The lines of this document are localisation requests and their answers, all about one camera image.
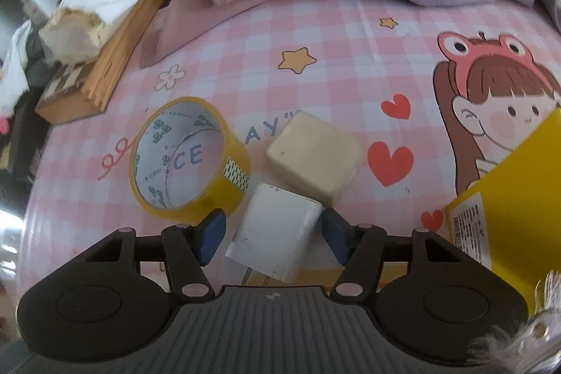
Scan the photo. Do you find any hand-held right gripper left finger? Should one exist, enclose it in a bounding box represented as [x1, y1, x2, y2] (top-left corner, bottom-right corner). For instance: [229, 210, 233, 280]
[83, 210, 227, 299]

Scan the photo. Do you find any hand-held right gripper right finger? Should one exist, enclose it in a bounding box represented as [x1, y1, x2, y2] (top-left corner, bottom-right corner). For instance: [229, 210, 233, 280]
[322, 209, 465, 299]

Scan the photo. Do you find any white charger adapter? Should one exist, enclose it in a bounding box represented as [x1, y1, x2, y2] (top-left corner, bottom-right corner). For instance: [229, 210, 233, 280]
[225, 182, 324, 285]

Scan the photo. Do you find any yellow tape roll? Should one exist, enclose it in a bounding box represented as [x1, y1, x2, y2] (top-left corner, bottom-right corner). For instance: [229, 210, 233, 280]
[129, 96, 251, 221]

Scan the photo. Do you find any cream rectangular block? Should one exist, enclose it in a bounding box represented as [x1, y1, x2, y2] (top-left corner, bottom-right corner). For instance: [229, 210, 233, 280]
[265, 110, 364, 206]

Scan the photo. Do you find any yellow cardboard box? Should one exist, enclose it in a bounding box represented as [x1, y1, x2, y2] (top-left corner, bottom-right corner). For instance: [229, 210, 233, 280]
[445, 107, 561, 313]

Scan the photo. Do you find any wooden chess box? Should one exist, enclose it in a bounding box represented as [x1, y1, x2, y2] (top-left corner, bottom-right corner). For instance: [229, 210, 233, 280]
[35, 0, 174, 125]

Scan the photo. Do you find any fuzzy lilac cloth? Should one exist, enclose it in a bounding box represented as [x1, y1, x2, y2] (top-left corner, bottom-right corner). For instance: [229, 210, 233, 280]
[469, 269, 561, 374]

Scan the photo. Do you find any pink checked tablecloth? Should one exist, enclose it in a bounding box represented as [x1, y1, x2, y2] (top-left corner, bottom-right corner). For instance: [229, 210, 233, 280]
[18, 0, 561, 296]

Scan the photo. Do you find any cream tissue pack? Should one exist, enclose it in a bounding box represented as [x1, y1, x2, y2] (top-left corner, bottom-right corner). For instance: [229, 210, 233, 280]
[39, 0, 161, 63]

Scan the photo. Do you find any white garment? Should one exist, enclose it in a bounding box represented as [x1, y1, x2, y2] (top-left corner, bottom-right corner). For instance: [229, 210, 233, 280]
[0, 21, 31, 116]

